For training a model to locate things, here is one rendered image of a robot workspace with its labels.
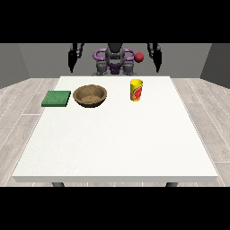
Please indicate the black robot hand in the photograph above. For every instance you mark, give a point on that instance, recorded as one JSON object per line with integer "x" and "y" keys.
{"x": 72, "y": 58}
{"x": 157, "y": 58}

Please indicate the small red ball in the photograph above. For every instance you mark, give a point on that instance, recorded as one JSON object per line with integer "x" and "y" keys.
{"x": 139, "y": 57}

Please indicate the yellow cup with melon print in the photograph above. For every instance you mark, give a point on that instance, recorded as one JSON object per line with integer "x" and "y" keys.
{"x": 136, "y": 90}

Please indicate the brown wooden bowl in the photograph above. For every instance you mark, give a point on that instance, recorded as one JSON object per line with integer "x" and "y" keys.
{"x": 90, "y": 95}

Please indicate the green square pad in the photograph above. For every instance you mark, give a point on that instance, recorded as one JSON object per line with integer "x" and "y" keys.
{"x": 56, "y": 98}

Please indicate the grey robot trunk purple rings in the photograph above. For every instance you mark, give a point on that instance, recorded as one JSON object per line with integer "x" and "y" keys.
{"x": 114, "y": 61}

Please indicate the dark table leg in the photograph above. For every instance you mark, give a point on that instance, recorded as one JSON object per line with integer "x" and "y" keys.
{"x": 58, "y": 184}
{"x": 171, "y": 184}

